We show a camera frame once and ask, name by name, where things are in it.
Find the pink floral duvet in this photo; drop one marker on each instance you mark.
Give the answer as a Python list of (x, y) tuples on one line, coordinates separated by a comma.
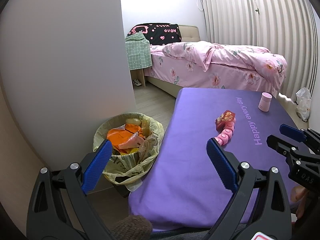
[(237, 55)]

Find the wooden bedside table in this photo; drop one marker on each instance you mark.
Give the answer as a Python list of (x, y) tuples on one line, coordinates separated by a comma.
[(142, 76)]

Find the white pleated curtain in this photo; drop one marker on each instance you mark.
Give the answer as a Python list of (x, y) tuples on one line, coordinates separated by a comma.
[(262, 17)]

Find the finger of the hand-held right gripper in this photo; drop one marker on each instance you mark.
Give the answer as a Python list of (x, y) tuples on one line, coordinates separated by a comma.
[(278, 143), (291, 131)]

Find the brown fuzzy cloth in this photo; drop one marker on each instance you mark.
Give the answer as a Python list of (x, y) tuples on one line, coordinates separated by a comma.
[(135, 226)]

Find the green checked cloth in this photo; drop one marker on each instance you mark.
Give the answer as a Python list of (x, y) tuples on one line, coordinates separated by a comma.
[(138, 52)]

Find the person's right hand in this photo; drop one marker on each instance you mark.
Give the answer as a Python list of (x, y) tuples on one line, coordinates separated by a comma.
[(298, 197)]

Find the white plastic bag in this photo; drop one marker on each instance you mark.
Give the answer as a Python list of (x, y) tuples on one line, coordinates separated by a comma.
[(303, 103)]

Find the small shoe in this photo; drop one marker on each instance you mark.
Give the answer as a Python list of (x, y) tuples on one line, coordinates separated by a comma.
[(136, 82)]

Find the beige bed with pink sheet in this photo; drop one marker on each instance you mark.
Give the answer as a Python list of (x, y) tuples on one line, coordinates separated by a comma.
[(190, 72)]

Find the pink cup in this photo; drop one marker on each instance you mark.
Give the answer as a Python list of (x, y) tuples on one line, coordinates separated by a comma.
[(265, 102)]

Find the black pink printed pillow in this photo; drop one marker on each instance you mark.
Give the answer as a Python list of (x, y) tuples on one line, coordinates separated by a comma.
[(160, 33)]

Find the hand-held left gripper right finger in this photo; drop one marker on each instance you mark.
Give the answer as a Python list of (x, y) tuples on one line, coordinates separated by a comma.
[(220, 162)]

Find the purple table cloth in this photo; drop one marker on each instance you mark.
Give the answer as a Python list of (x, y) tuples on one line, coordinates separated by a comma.
[(187, 155)]

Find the orange plastic snack bag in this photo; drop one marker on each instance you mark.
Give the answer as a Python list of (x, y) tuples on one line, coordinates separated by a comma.
[(117, 136)]

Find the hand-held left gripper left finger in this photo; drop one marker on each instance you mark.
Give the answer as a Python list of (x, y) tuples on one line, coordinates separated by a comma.
[(97, 165)]

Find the red printed small box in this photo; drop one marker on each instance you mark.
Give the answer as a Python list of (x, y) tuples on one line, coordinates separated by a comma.
[(225, 120)]

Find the trash bin with yellow bag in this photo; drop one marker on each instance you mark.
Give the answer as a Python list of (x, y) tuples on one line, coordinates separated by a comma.
[(152, 130)]

